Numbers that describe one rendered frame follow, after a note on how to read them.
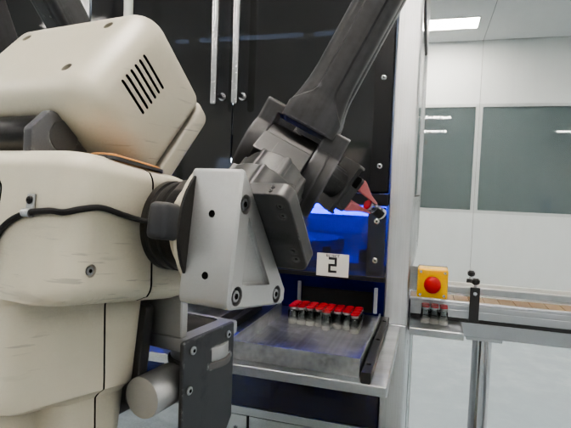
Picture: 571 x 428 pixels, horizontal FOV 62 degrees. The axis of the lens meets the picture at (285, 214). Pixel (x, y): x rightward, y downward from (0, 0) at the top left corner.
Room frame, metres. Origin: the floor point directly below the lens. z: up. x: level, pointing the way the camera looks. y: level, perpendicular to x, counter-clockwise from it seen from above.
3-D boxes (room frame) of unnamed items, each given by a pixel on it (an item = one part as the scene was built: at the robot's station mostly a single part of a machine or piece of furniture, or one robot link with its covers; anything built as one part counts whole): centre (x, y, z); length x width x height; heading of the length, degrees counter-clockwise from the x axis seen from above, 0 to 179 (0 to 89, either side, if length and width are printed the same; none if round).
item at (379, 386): (1.14, 0.08, 0.87); 0.70 x 0.48 x 0.02; 73
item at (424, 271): (1.20, -0.38, 0.99); 0.08 x 0.07 x 0.07; 163
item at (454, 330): (1.23, -0.40, 0.87); 0.14 x 0.13 x 0.02; 163
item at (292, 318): (1.15, -0.10, 0.90); 0.18 x 0.02 x 0.05; 73
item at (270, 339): (1.04, -0.07, 0.90); 0.34 x 0.26 x 0.04; 163
